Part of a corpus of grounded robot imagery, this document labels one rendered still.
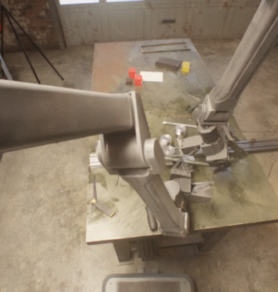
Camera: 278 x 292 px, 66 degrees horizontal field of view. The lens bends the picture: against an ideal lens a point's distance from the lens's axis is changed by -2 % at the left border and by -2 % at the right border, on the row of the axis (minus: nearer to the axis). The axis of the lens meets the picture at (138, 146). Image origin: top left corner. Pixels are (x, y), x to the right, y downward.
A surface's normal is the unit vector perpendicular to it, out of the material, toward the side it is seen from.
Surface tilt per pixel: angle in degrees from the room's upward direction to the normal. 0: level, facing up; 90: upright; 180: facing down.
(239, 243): 0
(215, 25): 90
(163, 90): 0
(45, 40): 90
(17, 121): 73
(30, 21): 90
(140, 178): 93
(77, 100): 68
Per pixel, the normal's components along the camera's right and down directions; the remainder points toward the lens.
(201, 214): 0.00, -0.63
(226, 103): 0.04, 0.88
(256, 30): -0.99, 0.04
